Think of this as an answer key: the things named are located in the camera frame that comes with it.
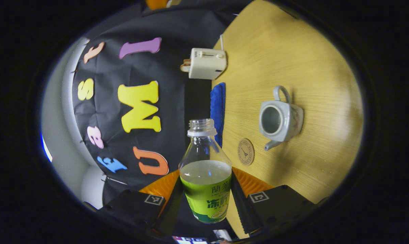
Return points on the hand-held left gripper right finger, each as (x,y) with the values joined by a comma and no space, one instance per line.
(243,210)

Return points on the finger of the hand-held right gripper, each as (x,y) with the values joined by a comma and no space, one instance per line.
(156,3)

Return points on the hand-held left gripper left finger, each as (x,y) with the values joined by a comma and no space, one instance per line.
(167,210)

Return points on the green label water bottle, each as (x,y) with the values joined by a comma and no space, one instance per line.
(206,200)

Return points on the round wooden coaster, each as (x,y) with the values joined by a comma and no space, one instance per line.
(246,152)

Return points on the bread slice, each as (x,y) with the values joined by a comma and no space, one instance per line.
(185,66)

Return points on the white toaster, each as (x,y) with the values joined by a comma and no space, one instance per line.
(206,64)

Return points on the blue towel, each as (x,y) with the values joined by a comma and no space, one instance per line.
(218,108)

